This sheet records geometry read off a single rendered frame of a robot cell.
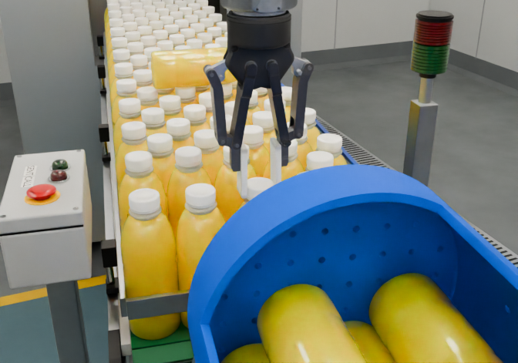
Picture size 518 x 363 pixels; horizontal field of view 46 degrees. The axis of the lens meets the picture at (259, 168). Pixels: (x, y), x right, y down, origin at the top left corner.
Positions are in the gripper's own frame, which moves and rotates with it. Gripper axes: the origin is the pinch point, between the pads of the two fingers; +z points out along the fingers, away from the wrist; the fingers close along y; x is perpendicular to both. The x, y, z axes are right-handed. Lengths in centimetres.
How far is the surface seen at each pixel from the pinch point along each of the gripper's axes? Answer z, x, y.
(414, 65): -4.4, 25.8, 34.4
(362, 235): -3.5, -24.0, 4.2
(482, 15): 63, 373, 277
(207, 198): 2.5, -1.8, -7.1
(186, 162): 3.0, 11.0, -8.2
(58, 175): 1.6, 7.8, -25.5
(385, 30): 86, 437, 223
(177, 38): 3, 87, 0
